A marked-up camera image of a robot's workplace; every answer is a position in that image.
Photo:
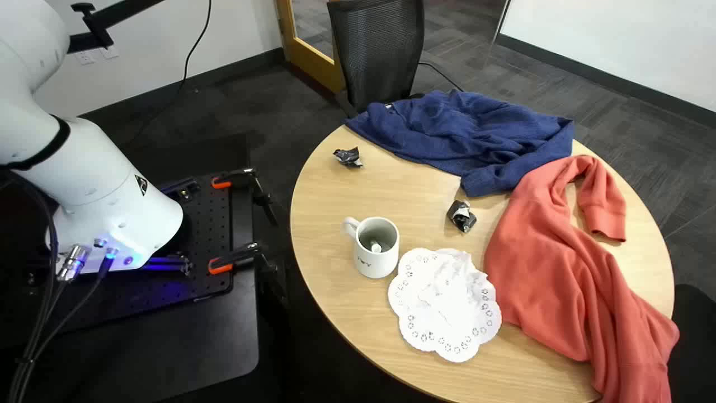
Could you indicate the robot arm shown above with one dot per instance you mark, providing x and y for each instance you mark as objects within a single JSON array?
[{"x": 84, "y": 179}]

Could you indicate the white mug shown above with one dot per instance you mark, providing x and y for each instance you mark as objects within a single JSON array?
[{"x": 376, "y": 246}]

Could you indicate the marker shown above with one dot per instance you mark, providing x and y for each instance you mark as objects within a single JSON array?
[{"x": 376, "y": 247}]

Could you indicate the crumpled black wrapper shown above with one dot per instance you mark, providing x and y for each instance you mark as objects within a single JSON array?
[
  {"x": 461, "y": 215},
  {"x": 348, "y": 157}
]

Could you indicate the orange and black clamp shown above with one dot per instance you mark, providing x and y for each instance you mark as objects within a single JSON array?
[
  {"x": 240, "y": 256},
  {"x": 241, "y": 177}
]

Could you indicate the blue sweater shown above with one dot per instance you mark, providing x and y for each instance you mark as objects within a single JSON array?
[{"x": 470, "y": 137}]

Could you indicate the white paper doily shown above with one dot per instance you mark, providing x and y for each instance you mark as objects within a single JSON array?
[{"x": 443, "y": 305}]

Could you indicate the black mesh office chair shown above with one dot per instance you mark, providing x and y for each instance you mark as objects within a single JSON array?
[{"x": 377, "y": 53}]

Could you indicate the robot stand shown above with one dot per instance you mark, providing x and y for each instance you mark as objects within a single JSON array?
[{"x": 168, "y": 313}]

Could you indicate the orange sweater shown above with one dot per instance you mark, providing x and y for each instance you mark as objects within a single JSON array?
[{"x": 565, "y": 280}]

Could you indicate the wooden door frame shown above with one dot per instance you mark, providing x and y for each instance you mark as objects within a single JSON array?
[{"x": 305, "y": 53}]

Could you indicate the wall socket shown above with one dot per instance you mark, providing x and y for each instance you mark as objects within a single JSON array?
[
  {"x": 85, "y": 57},
  {"x": 109, "y": 52}
]

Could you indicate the camera on mount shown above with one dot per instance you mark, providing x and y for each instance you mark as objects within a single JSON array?
[{"x": 103, "y": 22}]

